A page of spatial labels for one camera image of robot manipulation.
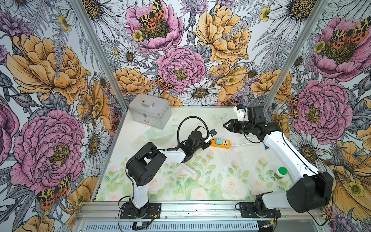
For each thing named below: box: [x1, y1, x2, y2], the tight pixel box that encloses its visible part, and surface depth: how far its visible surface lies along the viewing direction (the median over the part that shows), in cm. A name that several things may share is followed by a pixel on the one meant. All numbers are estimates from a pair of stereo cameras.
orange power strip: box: [210, 137, 232, 150], surface depth 99 cm
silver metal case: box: [128, 93, 172, 130], surface depth 104 cm
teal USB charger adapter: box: [215, 137, 223, 145], surface depth 96 cm
